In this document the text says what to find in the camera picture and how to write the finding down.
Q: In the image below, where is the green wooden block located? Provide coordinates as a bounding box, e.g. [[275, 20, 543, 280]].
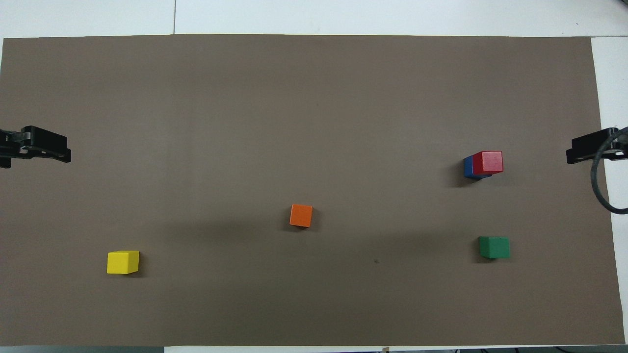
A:
[[478, 236, 511, 259]]

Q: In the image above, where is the yellow wooden block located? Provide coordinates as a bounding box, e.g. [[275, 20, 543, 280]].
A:
[[106, 251, 140, 275]]

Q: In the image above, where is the orange wooden block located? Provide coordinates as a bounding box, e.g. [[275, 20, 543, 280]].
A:
[[289, 204, 313, 228]]

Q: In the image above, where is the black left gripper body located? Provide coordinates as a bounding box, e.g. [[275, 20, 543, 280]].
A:
[[0, 129, 23, 169]]

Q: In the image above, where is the blue wooden block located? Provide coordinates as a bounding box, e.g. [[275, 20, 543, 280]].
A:
[[464, 155, 493, 180]]

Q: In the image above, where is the red wooden block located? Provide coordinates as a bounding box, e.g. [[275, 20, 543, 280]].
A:
[[472, 151, 504, 176]]

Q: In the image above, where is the brown paper mat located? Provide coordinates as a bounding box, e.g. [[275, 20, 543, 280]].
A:
[[0, 33, 626, 348]]

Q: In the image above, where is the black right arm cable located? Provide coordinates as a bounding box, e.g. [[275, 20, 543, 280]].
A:
[[590, 126, 628, 215]]

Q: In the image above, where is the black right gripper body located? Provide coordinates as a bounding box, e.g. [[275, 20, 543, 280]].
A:
[[608, 126, 628, 158]]

